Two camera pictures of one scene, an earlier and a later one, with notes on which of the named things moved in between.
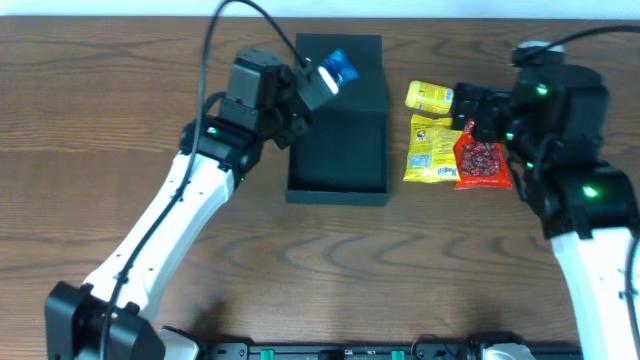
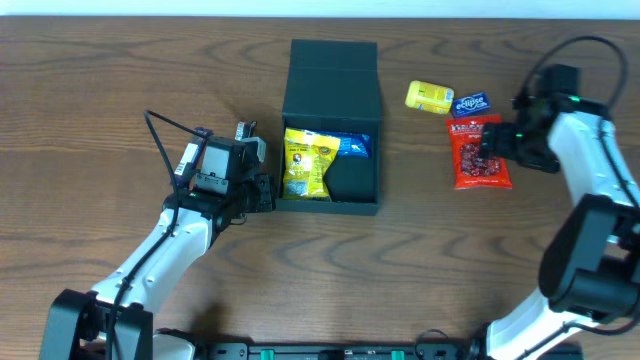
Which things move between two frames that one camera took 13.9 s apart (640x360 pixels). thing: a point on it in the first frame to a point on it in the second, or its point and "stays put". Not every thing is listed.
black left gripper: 288,128 to 264,191
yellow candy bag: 432,156 to 306,156
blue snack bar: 340,68 to 351,144
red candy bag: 480,165 stays put
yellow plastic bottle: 429,97 stays put
